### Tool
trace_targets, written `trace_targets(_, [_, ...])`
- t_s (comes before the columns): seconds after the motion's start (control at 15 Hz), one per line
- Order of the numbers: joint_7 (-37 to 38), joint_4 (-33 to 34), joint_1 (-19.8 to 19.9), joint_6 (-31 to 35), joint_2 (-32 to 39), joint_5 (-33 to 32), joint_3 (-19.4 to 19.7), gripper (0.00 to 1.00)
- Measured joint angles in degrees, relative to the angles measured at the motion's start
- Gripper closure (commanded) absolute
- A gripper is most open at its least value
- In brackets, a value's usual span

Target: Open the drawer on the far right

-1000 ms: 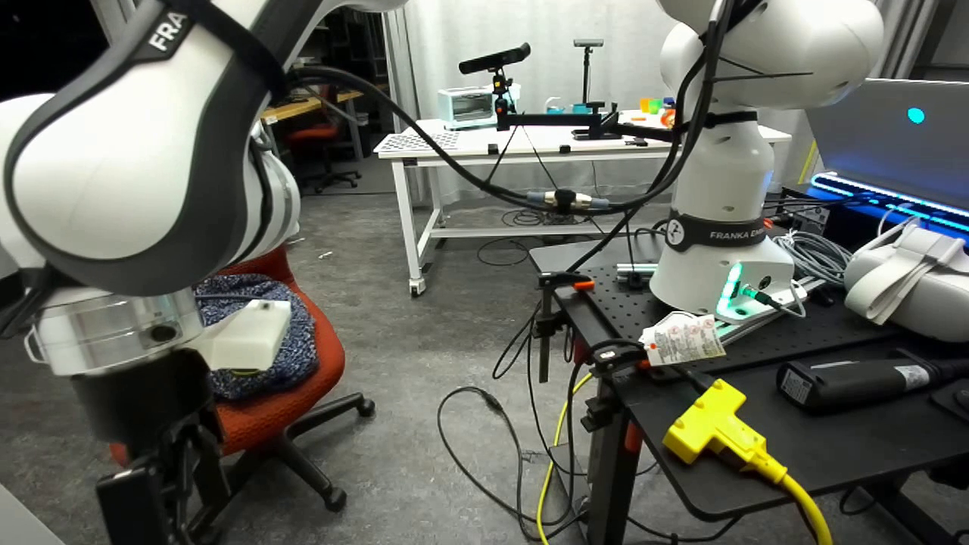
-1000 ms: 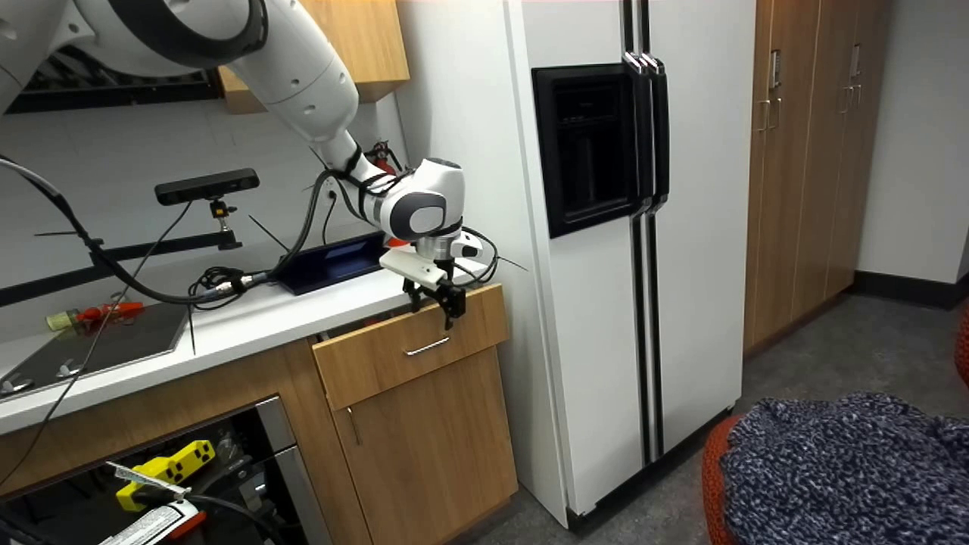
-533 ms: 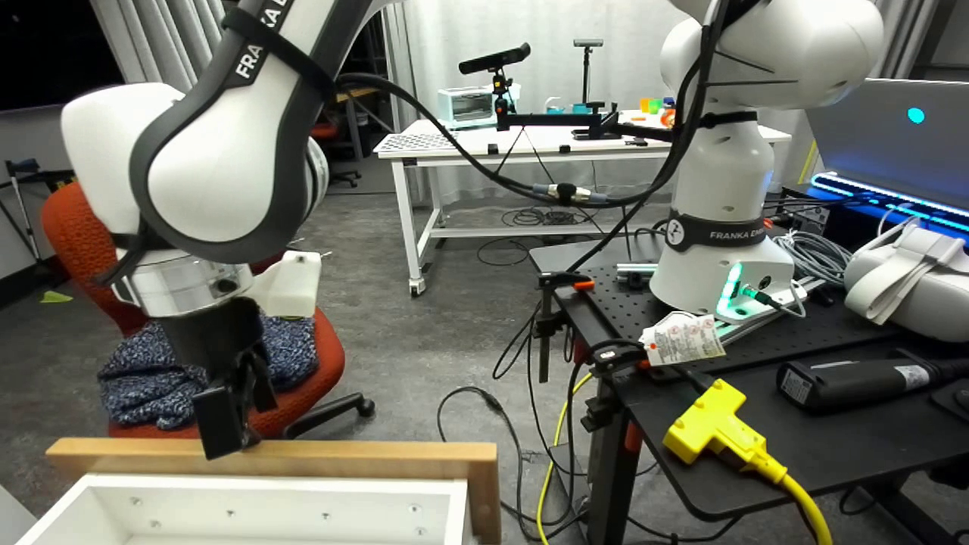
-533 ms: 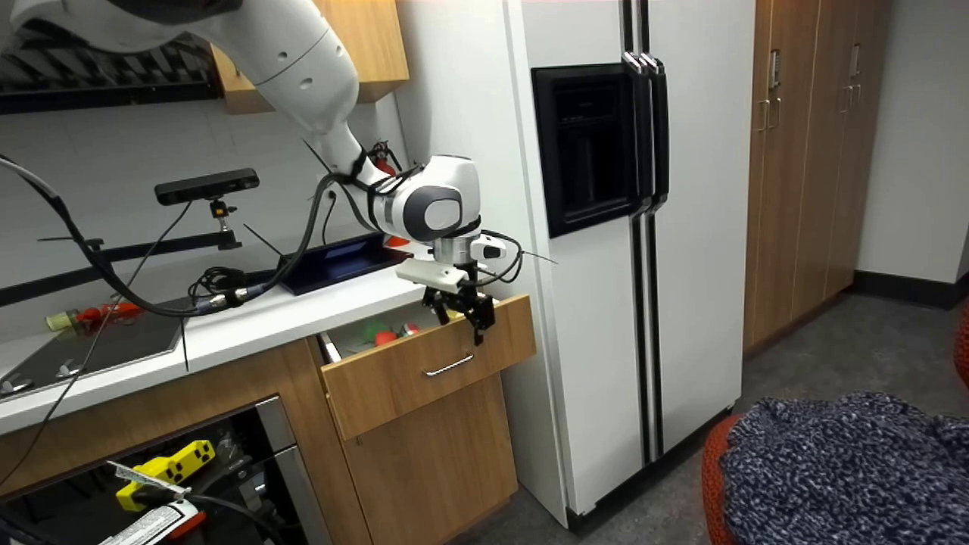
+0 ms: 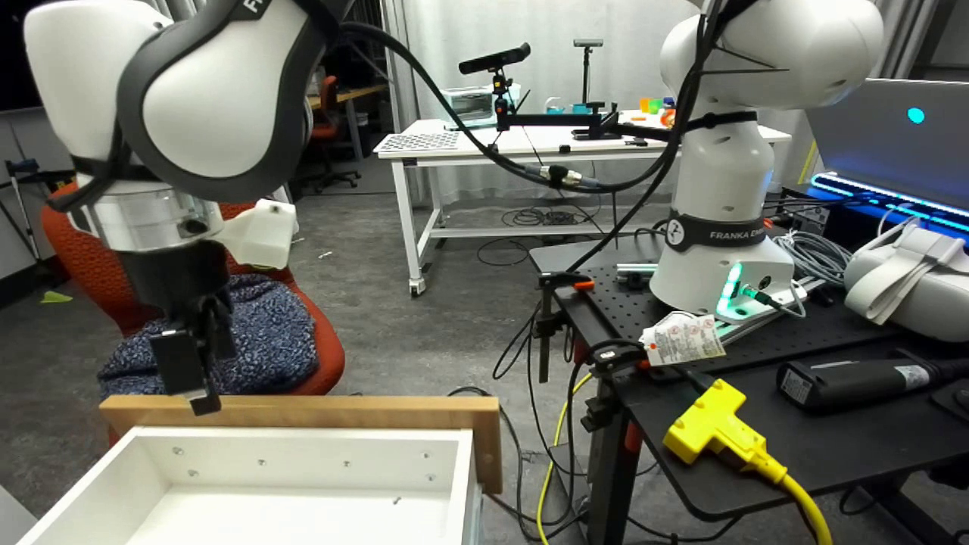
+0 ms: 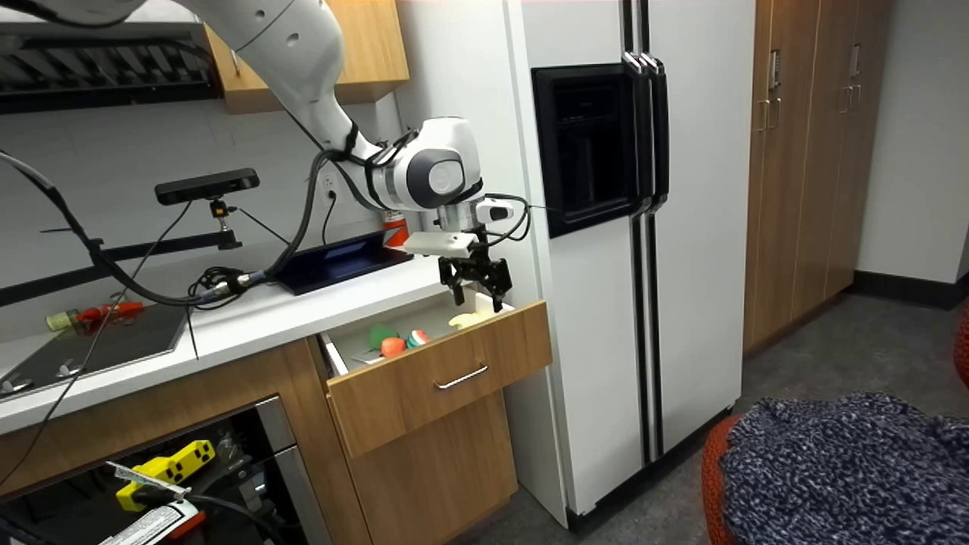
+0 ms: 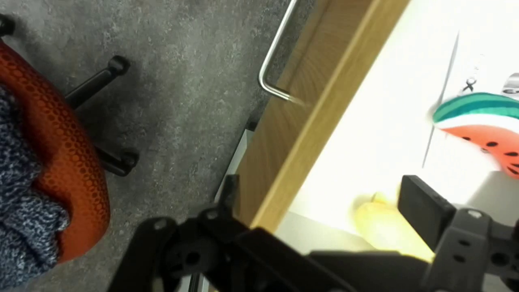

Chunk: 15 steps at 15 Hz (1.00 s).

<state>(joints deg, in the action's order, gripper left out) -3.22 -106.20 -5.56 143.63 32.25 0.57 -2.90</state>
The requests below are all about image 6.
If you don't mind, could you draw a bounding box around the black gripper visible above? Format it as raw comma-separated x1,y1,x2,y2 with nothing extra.
436,251,516,314

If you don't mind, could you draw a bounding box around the wooden drawer with metal handle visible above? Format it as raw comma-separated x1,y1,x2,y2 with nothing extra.
319,292,555,462

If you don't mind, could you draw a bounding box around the yellow plush banana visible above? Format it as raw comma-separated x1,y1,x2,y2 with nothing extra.
445,302,498,333

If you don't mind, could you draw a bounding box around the red white cup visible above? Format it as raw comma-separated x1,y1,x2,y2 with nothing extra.
382,212,415,254

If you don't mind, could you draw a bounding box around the green plush toy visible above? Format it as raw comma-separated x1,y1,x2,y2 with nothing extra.
363,325,398,353

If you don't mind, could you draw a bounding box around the dark blue tray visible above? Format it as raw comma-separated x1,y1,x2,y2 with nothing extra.
270,234,415,300

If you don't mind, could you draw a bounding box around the white refrigerator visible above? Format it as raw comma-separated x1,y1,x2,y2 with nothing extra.
398,0,759,532

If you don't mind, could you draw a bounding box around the black fridge dispenser panel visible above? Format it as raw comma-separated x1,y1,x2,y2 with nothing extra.
531,55,673,243

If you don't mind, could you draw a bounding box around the grey metal appliance panel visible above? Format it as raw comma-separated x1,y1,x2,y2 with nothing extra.
250,394,335,545

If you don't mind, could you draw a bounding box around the wooden base cabinet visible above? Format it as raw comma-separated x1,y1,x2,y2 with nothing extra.
0,336,523,545

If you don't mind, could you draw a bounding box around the orange office chair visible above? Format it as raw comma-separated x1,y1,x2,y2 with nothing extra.
699,307,969,545

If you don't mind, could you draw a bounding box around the tall wooden cupboard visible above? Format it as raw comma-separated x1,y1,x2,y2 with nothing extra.
743,0,897,357

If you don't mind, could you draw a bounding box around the yellow black tool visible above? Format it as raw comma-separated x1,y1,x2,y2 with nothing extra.
113,435,218,518

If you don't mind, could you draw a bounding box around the red green toy vegetable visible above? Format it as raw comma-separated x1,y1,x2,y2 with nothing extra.
41,297,150,336

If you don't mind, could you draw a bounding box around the black cooktop plate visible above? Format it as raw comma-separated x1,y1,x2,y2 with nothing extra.
0,302,192,400

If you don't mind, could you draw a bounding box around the black range hood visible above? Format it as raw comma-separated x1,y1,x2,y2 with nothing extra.
0,17,226,116

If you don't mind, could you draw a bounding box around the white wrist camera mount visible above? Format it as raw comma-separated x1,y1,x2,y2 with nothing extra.
402,226,484,262

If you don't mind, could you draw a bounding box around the wooden wall cabinet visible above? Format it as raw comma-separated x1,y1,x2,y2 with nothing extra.
201,0,415,116

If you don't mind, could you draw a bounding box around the black stereo camera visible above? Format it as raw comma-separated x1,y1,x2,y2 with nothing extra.
150,167,262,208

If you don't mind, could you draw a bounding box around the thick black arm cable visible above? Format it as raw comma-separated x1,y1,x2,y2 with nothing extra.
0,109,357,311

